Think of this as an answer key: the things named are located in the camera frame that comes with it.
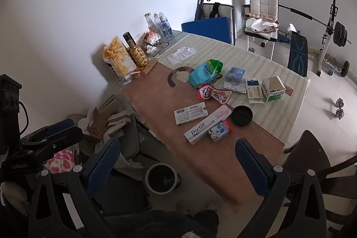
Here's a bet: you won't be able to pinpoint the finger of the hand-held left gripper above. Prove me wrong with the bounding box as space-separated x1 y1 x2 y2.
31 119 75 141
22 126 83 155

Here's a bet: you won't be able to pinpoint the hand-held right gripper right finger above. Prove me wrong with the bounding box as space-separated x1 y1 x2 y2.
235 138 327 238

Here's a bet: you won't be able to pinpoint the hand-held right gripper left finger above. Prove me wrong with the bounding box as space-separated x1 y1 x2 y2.
29 138 121 238

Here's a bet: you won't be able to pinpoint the small blue milk carton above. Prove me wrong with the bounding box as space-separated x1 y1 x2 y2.
209 119 233 143

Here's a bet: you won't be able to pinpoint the black round lid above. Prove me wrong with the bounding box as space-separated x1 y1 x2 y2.
232 106 253 126

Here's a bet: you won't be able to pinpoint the white trash bin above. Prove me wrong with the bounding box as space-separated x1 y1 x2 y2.
145 163 179 194

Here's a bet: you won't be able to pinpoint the long white and pink box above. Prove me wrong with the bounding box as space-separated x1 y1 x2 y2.
184 104 232 145

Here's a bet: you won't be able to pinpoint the white and blue medicine box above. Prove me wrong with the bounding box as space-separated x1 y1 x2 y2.
245 79 265 104

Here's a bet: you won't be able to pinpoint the green and white medicine box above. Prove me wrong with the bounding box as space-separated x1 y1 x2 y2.
262 76 286 102

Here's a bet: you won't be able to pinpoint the red and white snack wrapper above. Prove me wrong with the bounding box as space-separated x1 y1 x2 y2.
199 83 232 105

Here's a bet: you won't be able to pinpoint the silver blister pack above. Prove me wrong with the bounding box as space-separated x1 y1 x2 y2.
223 80 247 93

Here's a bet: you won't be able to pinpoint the blue and white packet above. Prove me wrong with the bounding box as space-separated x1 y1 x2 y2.
225 66 247 84

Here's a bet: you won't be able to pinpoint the teal and green plastic bag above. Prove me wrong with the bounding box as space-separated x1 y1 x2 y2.
189 59 224 88

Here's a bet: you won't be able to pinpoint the pink floral cloth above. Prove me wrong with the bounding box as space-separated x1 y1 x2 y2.
46 149 76 173

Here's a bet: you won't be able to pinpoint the brown cardboard box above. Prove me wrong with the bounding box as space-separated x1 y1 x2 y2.
86 94 131 141

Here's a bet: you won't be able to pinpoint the dark wooden chair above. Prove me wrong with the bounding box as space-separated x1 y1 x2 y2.
282 130 357 229

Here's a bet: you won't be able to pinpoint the small colourful snack packet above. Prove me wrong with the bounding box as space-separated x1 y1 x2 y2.
123 72 143 85

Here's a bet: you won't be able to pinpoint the yellow chips bag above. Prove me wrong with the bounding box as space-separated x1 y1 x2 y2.
103 37 138 79

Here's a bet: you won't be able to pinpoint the golden cookie packet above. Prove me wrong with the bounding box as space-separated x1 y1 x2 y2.
123 32 148 68

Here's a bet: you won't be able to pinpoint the chrome dumbbell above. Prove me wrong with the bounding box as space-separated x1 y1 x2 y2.
335 98 346 121

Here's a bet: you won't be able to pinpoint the black and blue bench pad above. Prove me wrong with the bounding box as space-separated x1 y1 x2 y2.
287 32 309 77

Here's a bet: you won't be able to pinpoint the clear bread bag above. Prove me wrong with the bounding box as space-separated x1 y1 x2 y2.
134 31 162 53

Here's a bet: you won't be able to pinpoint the white crumpled tissue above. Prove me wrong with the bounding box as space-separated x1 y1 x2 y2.
167 46 196 65

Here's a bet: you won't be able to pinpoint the clear glass bottle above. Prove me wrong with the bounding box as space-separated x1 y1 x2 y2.
144 13 157 33

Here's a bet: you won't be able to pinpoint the blue label water bottle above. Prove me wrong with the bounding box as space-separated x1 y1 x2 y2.
157 13 168 38
160 12 174 38

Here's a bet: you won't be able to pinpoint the blue folded mat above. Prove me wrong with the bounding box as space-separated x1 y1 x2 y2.
181 17 233 45

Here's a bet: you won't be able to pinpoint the white and beige clothes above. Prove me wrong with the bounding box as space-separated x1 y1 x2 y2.
245 13 279 33

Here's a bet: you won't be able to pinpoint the white weight rack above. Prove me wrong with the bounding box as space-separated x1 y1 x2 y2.
315 0 339 77

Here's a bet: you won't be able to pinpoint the grey chair with black bag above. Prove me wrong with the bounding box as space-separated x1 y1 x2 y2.
195 0 235 21

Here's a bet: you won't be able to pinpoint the black barbell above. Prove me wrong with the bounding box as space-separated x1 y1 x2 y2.
277 4 352 47

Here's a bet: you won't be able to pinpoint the white padded chair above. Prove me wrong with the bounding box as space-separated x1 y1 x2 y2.
242 0 279 60

